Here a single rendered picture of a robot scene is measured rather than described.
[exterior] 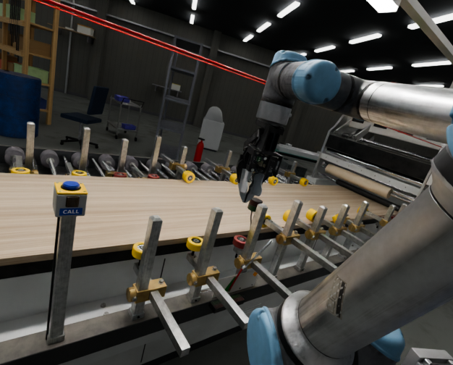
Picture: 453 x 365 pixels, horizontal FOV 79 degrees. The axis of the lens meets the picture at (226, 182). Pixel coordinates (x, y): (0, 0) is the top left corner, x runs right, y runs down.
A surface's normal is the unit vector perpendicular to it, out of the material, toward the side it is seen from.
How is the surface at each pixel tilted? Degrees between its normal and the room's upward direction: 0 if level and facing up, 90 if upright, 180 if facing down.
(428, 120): 110
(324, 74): 90
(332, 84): 90
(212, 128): 90
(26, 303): 90
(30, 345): 0
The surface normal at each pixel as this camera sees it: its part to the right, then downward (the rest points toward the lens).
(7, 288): 0.57, 0.39
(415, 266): -0.77, 0.16
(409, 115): -0.97, 0.17
